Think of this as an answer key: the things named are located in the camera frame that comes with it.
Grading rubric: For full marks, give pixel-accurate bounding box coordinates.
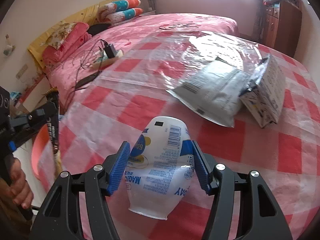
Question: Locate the white blue yogurt cup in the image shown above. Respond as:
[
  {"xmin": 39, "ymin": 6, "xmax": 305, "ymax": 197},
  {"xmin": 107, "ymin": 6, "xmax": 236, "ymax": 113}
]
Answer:
[{"xmin": 124, "ymin": 116, "xmax": 195, "ymax": 220}]

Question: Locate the dark snack wrapper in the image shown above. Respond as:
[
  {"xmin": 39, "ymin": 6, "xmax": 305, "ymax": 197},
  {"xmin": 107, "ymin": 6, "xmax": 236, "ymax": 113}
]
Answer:
[{"xmin": 44, "ymin": 87, "xmax": 62, "ymax": 178}]

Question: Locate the white nightstand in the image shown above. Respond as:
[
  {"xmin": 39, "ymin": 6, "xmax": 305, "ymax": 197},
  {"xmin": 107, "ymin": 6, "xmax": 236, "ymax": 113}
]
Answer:
[{"xmin": 15, "ymin": 77, "xmax": 50, "ymax": 115}]

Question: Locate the person's left hand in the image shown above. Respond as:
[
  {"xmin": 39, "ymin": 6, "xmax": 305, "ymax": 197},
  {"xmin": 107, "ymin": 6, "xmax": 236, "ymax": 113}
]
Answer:
[{"xmin": 1, "ymin": 157, "xmax": 34, "ymax": 209}]

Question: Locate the floral pillow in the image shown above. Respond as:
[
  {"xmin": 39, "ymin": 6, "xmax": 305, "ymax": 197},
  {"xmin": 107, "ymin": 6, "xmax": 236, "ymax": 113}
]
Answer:
[{"xmin": 45, "ymin": 23, "xmax": 76, "ymax": 50}]

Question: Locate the pink bed blanket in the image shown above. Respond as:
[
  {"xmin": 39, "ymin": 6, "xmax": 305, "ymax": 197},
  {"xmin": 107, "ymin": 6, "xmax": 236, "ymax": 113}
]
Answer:
[{"xmin": 46, "ymin": 13, "xmax": 240, "ymax": 108}]

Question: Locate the red folded quilt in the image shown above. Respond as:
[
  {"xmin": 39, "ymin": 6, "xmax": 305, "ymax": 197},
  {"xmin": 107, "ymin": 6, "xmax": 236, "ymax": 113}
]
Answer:
[{"xmin": 42, "ymin": 22, "xmax": 92, "ymax": 65}]

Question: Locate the orange plastic trash bin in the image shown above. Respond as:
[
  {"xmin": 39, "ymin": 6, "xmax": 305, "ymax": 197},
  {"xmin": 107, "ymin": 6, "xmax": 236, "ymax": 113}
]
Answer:
[{"xmin": 31, "ymin": 125, "xmax": 54, "ymax": 182}]

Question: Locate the brown wooden dresser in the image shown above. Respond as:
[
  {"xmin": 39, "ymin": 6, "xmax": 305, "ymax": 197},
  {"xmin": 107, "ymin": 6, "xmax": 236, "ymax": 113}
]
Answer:
[{"xmin": 263, "ymin": 1, "xmax": 302, "ymax": 57}]

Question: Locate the black charger adapter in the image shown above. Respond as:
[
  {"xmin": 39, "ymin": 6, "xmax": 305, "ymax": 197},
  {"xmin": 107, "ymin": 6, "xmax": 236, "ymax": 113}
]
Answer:
[{"xmin": 104, "ymin": 43, "xmax": 118, "ymax": 59}]

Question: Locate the striped colourful pillow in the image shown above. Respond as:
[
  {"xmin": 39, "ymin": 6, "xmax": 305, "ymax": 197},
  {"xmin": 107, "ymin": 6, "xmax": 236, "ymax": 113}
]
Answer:
[{"xmin": 96, "ymin": 0, "xmax": 144, "ymax": 24}]

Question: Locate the cream power strip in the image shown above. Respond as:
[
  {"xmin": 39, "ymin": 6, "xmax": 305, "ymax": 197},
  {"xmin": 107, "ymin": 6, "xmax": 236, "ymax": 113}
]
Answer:
[{"xmin": 90, "ymin": 50, "xmax": 124, "ymax": 70}]

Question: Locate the yellow headboard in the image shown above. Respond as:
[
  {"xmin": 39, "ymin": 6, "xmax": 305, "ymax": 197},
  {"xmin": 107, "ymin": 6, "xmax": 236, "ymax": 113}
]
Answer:
[{"xmin": 26, "ymin": 0, "xmax": 121, "ymax": 71}]

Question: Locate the black charging cable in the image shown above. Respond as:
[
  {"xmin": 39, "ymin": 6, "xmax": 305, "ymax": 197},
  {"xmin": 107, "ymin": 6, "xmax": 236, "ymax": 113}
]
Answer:
[{"xmin": 64, "ymin": 38, "xmax": 111, "ymax": 100}]

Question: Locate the white milk carton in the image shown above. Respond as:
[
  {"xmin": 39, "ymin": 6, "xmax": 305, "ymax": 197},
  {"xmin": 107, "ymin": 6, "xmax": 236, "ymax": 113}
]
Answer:
[{"xmin": 239, "ymin": 54, "xmax": 285, "ymax": 128}]

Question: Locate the grey white snack bag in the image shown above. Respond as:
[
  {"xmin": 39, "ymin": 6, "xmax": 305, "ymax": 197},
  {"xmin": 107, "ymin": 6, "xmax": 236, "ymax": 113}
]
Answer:
[{"xmin": 168, "ymin": 57, "xmax": 250, "ymax": 127}]

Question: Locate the pink checkered plastic tablecloth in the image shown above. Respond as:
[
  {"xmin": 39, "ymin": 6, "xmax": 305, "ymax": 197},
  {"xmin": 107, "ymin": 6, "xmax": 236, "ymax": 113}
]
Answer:
[{"xmin": 60, "ymin": 31, "xmax": 319, "ymax": 238}]

